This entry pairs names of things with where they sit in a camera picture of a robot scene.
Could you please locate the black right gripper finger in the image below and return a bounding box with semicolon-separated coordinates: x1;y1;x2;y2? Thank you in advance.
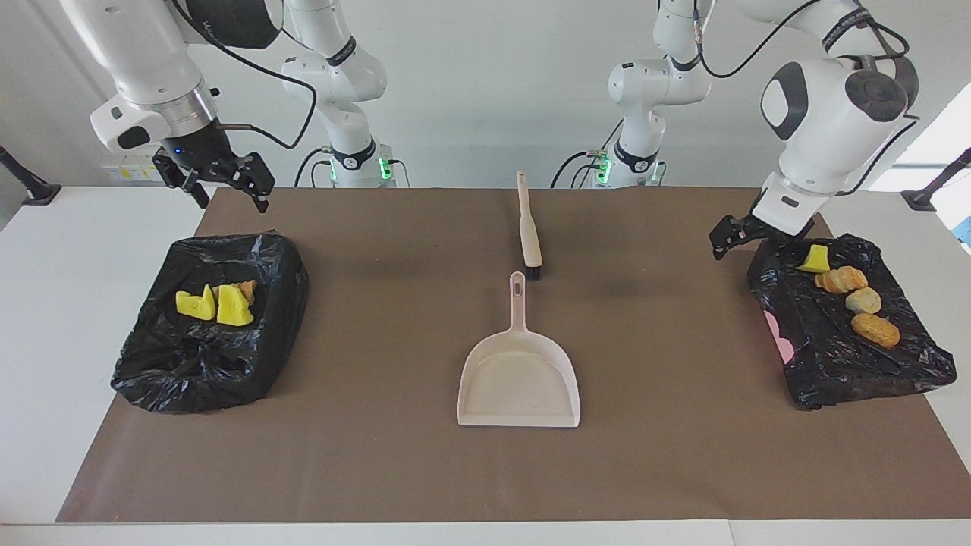
152;149;211;209
229;152;276;214

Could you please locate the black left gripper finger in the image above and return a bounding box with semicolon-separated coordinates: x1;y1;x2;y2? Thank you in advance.
709;215;759;261

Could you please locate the golden potato chip piece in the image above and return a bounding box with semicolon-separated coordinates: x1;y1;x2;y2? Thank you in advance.
813;266;869;295

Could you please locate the sliced toy bread loaf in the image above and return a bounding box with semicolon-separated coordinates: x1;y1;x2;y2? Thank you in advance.
212;279;258;306

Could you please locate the pale greenish cracker piece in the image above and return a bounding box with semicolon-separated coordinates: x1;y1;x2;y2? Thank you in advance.
845;287;883;315

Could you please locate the yellow sponge with green side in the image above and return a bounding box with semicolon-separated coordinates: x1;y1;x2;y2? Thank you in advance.
175;284;217;322

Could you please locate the notched yellow sponge piece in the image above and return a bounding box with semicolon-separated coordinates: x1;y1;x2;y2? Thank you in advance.
216;284;256;328

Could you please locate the brown bread roll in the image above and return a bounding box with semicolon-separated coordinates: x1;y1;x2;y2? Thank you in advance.
850;313;901;350

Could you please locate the beige handled black bristle brush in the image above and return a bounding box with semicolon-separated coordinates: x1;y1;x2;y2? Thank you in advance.
516;171;544;279

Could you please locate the beige plastic dustpan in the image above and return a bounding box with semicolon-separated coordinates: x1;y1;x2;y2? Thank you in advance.
456;271;582;429

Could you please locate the black bag lined pink bin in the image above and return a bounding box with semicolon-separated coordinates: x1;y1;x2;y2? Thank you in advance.
746;233;959;411

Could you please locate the black clamp stand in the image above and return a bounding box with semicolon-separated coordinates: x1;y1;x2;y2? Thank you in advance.
0;146;62;206
900;148;971;212

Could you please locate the brown paper table mat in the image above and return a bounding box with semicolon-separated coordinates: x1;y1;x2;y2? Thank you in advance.
55;187;971;524

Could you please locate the black base power cable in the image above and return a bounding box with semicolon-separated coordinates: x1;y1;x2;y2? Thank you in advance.
294;146;335;189
550;150;608;189

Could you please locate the white wall socket strip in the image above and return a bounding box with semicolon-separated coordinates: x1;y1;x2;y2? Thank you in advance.
100;161;164;183

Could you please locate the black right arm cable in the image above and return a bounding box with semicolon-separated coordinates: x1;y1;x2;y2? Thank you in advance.
171;0;319;150

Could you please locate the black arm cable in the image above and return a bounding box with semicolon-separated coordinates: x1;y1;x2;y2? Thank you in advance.
690;0;920;198
171;0;319;150

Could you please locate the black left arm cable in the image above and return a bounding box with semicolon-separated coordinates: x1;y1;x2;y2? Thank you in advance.
690;0;920;198

